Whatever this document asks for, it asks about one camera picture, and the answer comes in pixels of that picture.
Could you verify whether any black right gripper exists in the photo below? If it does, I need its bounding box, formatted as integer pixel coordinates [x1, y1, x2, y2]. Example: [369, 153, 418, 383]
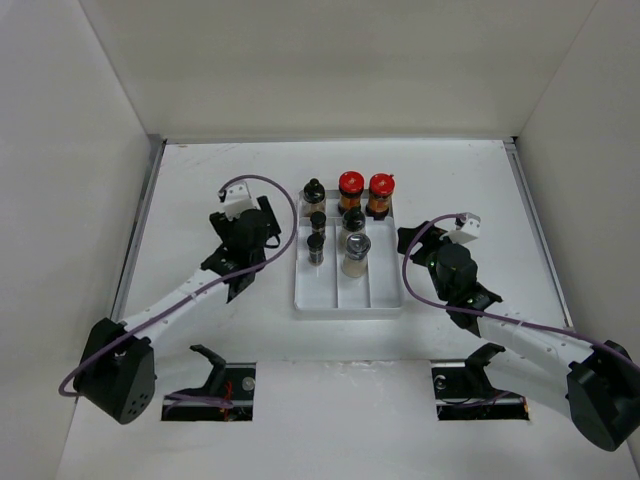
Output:
[397, 220, 467, 301]

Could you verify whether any small black-cap spice bottle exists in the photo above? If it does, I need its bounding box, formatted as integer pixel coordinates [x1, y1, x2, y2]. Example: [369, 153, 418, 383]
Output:
[309, 211, 327, 238]

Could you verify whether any knob-top glass spice grinder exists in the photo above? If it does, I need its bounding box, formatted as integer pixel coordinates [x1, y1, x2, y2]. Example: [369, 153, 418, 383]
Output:
[302, 178, 326, 217]

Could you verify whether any dome-top black pepper grinder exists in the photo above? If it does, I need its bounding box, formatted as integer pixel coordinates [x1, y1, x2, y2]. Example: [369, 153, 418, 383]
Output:
[341, 207, 366, 242]

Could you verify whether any red-lid chili sauce jar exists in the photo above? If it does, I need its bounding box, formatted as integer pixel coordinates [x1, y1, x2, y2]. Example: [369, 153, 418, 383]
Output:
[366, 173, 396, 220]

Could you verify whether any clear-top salt grinder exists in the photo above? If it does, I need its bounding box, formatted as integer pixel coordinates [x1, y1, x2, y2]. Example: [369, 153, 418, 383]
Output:
[342, 233, 371, 278]

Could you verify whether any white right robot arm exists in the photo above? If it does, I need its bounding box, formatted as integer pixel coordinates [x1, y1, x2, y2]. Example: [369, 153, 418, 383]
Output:
[397, 220, 639, 452]

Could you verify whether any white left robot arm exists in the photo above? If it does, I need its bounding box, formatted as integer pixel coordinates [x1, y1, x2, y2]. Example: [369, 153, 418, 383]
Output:
[67, 192, 285, 425]

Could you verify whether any white plastic organizer tray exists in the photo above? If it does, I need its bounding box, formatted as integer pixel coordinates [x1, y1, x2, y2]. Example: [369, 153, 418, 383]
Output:
[293, 189, 404, 320]

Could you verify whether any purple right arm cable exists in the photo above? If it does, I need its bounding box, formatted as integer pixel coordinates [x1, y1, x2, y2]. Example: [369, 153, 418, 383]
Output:
[402, 213, 640, 371]

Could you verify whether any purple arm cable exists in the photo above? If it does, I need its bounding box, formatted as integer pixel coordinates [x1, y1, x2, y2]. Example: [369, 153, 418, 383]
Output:
[58, 173, 297, 409]
[402, 213, 640, 371]

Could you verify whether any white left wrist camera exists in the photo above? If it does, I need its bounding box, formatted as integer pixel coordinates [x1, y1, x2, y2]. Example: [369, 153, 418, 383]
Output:
[218, 181, 255, 221]

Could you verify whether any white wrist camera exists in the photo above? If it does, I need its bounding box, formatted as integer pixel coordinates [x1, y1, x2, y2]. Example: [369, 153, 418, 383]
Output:
[445, 212, 481, 244]
[218, 181, 255, 221]

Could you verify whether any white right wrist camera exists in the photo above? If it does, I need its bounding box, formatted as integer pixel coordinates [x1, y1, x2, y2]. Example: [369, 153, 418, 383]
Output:
[445, 212, 481, 244]

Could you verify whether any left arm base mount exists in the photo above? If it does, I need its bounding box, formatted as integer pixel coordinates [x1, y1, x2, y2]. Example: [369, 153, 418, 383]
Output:
[161, 344, 257, 423]

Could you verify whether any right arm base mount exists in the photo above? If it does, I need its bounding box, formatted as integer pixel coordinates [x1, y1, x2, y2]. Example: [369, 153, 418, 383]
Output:
[431, 343, 529, 421]

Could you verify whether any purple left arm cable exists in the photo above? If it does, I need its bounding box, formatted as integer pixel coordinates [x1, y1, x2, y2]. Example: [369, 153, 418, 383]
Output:
[58, 173, 297, 409]

